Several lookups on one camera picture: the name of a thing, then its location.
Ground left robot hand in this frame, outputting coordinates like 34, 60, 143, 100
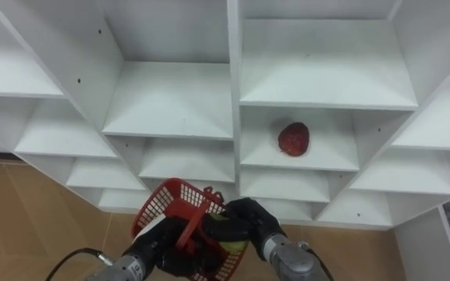
130, 215, 228, 279

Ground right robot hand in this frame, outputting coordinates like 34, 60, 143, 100
202, 197, 288, 261

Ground green fruit soft toy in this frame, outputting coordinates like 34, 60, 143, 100
208, 212, 250, 255

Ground red plastic basket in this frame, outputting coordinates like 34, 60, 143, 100
130, 177, 250, 281

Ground red strawberry soft toy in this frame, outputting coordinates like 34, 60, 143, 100
277, 121, 311, 158

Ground white cubby shelf unit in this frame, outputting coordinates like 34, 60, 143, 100
0, 0, 450, 232

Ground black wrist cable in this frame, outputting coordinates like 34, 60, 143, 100
298, 240, 336, 281
44, 247, 116, 281

